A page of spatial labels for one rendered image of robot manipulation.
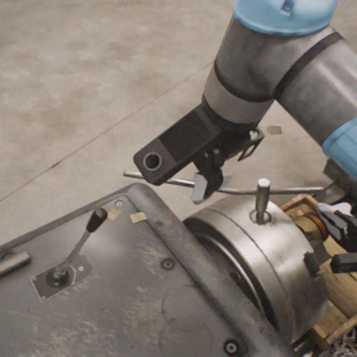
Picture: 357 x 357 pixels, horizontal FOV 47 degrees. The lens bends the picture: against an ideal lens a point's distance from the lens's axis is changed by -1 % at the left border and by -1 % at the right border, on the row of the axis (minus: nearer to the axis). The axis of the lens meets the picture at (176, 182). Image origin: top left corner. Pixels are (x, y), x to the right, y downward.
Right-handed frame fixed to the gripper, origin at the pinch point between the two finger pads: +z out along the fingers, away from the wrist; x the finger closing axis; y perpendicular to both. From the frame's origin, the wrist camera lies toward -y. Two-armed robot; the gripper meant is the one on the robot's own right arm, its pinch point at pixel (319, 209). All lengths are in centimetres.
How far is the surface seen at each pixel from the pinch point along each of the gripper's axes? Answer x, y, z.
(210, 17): -106, 187, 283
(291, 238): 15.1, -22.0, -8.7
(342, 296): -19.0, -0.3, -14.6
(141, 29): -107, 117, 299
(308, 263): 11.8, -21.2, -13.1
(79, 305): 17, -59, -1
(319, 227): 3.5, -6.8, -5.2
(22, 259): 19, -63, 10
